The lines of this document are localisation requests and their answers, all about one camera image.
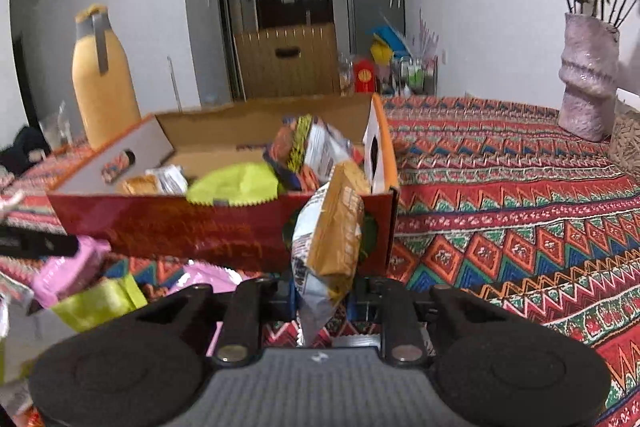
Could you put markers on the clear plastic jar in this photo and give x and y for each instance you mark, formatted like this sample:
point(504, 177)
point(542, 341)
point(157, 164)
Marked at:
point(346, 74)

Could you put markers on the dark bag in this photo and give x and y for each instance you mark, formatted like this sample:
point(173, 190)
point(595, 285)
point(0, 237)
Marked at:
point(25, 147)

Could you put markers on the blue dustpan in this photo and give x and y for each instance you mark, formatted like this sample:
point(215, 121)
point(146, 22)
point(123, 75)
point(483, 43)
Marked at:
point(387, 36)

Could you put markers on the small cracker picture snack packet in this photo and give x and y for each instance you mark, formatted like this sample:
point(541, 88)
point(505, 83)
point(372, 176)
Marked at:
point(139, 185)

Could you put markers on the pink snack packet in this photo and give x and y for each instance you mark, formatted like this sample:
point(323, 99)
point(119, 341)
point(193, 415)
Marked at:
point(70, 272)
point(205, 277)

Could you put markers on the white and green snack packet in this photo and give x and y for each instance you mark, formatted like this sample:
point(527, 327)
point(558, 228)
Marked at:
point(100, 302)

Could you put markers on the pink textured vase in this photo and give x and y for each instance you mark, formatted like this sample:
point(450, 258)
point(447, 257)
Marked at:
point(585, 97)

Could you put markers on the orange and white snack packet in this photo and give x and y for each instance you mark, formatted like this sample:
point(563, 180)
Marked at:
point(330, 247)

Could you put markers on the thin grey metal rod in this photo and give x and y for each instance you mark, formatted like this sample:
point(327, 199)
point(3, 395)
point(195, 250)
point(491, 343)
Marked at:
point(175, 82)

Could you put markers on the yellow thermos jug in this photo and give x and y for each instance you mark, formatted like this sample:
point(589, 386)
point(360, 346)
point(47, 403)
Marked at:
point(105, 97)

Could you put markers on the clear glass cup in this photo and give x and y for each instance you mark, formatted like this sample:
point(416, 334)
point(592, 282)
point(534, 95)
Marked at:
point(60, 127)

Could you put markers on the long green snack packet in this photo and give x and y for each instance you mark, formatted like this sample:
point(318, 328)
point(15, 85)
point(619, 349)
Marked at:
point(230, 184)

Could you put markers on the orange pumpkin print cardboard box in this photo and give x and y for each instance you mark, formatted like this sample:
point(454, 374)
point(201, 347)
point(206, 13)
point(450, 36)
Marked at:
point(175, 227)

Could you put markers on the orange and blue chip bag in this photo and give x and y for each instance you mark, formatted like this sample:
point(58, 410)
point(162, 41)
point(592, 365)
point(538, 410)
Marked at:
point(295, 147)

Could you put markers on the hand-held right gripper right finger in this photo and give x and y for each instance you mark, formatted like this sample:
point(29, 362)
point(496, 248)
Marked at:
point(356, 304)

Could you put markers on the red tin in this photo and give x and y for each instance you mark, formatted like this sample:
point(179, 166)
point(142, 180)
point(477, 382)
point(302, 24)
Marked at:
point(365, 77)

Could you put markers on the yellow plastic item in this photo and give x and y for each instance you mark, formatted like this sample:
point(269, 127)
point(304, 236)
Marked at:
point(381, 53)

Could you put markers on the red patterned tablecloth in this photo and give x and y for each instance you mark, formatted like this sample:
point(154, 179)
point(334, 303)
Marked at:
point(500, 207)

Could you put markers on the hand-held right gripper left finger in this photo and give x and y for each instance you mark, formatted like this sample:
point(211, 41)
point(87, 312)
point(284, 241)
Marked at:
point(286, 302)

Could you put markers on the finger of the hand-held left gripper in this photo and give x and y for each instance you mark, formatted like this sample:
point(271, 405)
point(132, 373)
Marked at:
point(65, 246)

